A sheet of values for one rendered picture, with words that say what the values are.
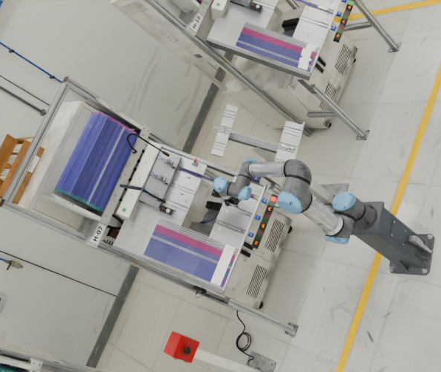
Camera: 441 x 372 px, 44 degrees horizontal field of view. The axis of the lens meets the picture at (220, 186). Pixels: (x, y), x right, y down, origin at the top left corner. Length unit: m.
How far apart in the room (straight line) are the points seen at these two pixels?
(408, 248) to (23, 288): 2.99
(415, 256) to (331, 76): 1.58
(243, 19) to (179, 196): 1.25
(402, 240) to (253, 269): 1.09
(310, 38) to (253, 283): 1.66
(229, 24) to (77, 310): 2.73
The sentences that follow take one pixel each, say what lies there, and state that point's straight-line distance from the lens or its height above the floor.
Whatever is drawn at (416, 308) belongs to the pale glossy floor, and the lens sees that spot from 3.31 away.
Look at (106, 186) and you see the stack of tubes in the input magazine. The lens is 3.16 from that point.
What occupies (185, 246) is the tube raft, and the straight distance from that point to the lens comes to 3.22.
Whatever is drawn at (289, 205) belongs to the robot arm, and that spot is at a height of 1.16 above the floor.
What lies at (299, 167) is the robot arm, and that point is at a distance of 2.49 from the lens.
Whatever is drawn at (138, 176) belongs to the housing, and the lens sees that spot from 3.28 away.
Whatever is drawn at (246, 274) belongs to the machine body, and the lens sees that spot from 3.71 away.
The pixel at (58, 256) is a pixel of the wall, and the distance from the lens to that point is 4.78.
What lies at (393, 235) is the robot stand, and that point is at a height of 0.38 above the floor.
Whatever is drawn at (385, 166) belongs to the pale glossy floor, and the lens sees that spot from 3.79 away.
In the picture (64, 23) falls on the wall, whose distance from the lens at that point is 4.77.
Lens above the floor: 2.88
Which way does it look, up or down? 37 degrees down
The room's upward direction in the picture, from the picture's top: 57 degrees counter-clockwise
